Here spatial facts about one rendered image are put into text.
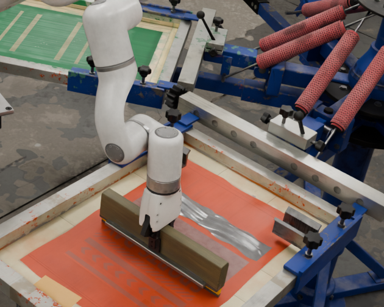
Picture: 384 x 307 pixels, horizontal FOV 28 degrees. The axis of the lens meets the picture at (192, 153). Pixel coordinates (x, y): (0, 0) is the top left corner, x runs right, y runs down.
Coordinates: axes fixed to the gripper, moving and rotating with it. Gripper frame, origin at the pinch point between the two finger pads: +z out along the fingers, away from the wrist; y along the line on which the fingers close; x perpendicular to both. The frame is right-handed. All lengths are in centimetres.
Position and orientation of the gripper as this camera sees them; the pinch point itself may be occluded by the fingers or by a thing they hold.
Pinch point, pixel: (160, 239)
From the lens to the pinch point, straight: 177.6
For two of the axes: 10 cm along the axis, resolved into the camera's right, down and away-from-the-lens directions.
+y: -6.1, 3.8, -7.0
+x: 7.9, 3.7, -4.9
